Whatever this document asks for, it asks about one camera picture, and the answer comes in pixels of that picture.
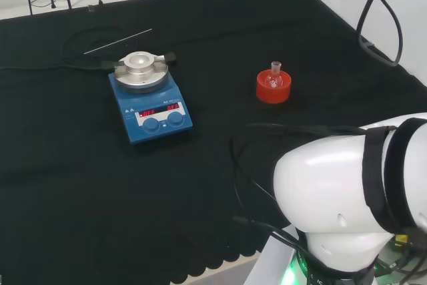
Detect clear round-bottom flask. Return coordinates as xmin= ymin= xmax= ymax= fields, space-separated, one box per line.
xmin=266 ymin=61 xmax=284 ymax=90

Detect red ribbed flask stand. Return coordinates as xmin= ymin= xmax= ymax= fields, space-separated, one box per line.
xmin=256 ymin=69 xmax=292 ymax=105

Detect blue base heater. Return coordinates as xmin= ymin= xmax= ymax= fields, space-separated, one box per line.
xmin=101 ymin=50 xmax=195 ymax=146

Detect glass rod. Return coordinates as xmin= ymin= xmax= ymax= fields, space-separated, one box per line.
xmin=83 ymin=28 xmax=153 ymax=55

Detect black cloth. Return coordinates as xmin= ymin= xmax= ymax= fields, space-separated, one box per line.
xmin=0 ymin=0 xmax=427 ymax=285

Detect yellow stop button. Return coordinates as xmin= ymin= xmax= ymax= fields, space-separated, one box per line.
xmin=394 ymin=234 xmax=412 ymax=253

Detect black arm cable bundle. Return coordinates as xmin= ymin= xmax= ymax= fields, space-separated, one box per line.
xmin=228 ymin=122 xmax=361 ymax=266

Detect black heater cable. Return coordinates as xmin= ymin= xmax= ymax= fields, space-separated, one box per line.
xmin=0 ymin=25 xmax=141 ymax=73

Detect thick black looped cable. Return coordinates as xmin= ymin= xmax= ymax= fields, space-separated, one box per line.
xmin=333 ymin=0 xmax=402 ymax=67

